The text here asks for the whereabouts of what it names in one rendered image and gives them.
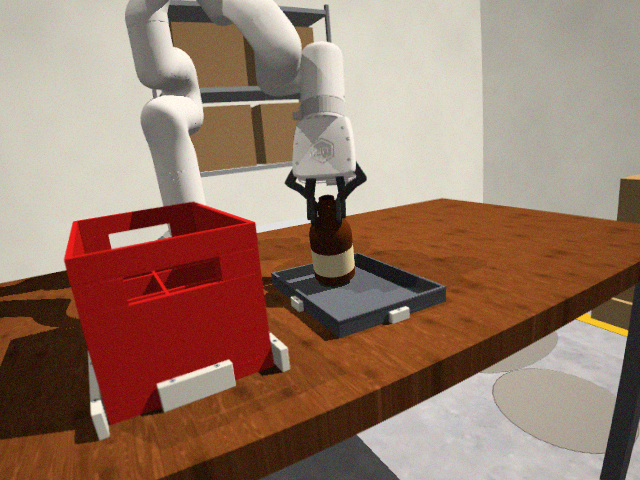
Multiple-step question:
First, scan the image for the brown bottle with cream label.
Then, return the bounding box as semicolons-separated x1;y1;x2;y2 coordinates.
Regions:
309;195;355;286

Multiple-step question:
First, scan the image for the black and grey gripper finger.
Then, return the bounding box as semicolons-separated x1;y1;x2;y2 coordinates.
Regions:
285;169;318;226
335;162;367;224

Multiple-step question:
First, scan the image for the red crate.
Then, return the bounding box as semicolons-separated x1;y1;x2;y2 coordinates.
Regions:
64;202;274;425

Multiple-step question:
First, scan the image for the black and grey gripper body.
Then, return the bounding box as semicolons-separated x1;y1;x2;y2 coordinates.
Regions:
292;112;356;184

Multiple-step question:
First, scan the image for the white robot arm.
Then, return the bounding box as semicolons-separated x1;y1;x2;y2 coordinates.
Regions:
125;0;346;206

